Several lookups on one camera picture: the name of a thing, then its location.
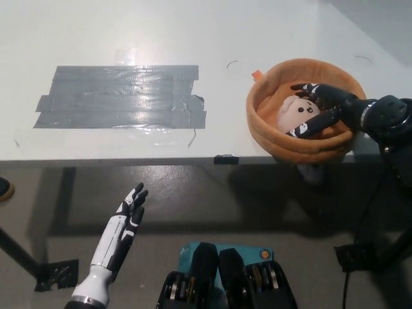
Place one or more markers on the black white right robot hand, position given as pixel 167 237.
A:
pixel 347 104

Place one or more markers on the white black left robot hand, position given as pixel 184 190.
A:
pixel 111 243

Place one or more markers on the pink plush dumpling toy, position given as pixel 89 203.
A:
pixel 289 112

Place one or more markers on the orange plush basket plate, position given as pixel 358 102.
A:
pixel 267 135

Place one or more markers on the black teal robot torso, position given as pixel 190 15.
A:
pixel 231 283

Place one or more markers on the large clear tape sheet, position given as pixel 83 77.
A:
pixel 128 134

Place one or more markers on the dark shoe with tan sole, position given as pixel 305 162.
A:
pixel 4 190

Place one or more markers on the black tape strip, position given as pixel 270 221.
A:
pixel 226 159

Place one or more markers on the grey duct tape patch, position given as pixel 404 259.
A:
pixel 119 96

